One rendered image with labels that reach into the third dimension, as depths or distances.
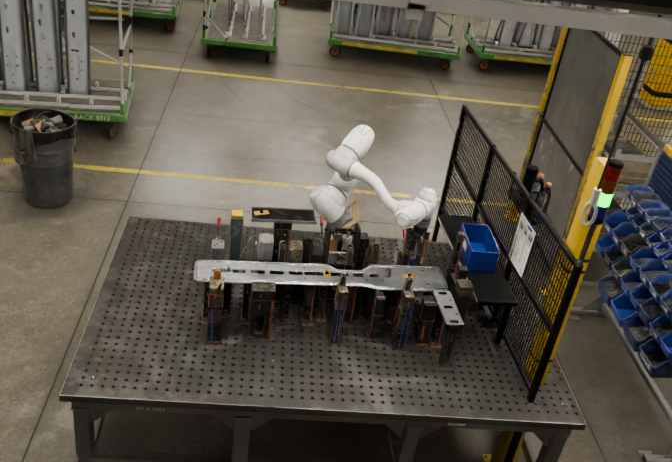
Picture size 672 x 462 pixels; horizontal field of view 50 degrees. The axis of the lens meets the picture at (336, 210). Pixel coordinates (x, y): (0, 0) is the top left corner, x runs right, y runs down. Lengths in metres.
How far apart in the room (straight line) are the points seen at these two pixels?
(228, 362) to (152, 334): 0.44
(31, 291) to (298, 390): 2.45
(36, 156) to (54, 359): 1.85
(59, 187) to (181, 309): 2.49
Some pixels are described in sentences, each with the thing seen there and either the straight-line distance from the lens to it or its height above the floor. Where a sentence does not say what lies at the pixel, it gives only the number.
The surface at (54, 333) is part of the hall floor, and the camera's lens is 5.08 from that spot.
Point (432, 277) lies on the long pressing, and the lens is 4.06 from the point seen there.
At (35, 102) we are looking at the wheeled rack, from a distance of 7.60.
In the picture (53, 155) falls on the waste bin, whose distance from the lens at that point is 6.13.
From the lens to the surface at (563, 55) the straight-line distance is 6.35.
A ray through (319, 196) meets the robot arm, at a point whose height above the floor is 1.07.
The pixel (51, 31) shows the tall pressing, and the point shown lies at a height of 0.93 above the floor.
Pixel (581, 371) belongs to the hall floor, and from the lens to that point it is 5.43.
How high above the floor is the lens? 3.25
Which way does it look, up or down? 30 degrees down
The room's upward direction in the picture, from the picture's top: 8 degrees clockwise
